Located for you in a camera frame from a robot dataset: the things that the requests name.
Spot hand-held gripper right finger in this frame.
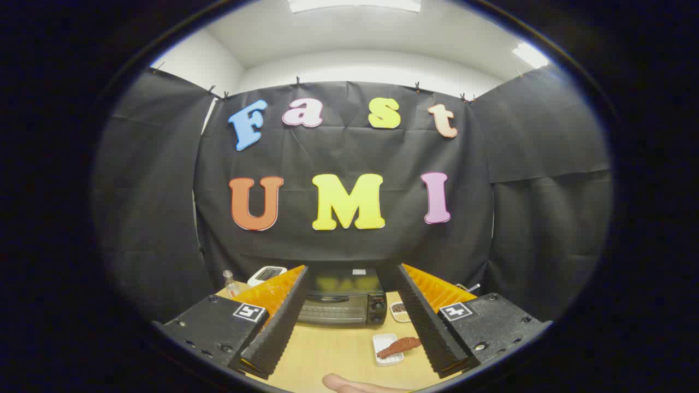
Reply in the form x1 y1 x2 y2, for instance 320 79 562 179
382 264 552 378

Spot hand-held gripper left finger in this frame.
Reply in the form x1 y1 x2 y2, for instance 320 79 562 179
153 265 309 380

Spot reddish brown meat piece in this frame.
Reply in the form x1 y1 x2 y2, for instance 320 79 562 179
377 337 422 359

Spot black toaster oven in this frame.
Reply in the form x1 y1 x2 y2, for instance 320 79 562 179
298 267 389 328

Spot white bread toaster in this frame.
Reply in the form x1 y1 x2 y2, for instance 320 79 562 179
247 266 288 288

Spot white rectangular plastic tray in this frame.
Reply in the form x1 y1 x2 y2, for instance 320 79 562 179
372 334 406 366

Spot ceiling light panel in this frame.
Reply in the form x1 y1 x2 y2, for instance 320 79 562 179
512 43 550 69
288 0 422 13

